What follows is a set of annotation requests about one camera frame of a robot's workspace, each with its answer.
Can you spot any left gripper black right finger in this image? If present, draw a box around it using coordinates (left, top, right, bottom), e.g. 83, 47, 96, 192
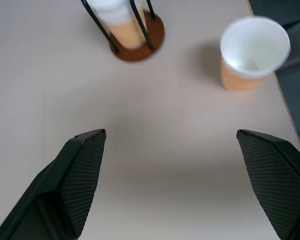
236, 128, 300, 240

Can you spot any wire cup holder wooden base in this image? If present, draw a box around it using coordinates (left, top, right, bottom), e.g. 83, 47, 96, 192
80, 0, 165, 62

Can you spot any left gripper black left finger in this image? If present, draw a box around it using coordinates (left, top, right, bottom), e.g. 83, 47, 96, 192
0, 128, 108, 240

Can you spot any orange and white paper cup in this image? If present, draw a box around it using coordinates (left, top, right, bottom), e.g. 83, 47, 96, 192
86, 0, 131, 25
99, 9, 147, 50
219, 16, 291, 92

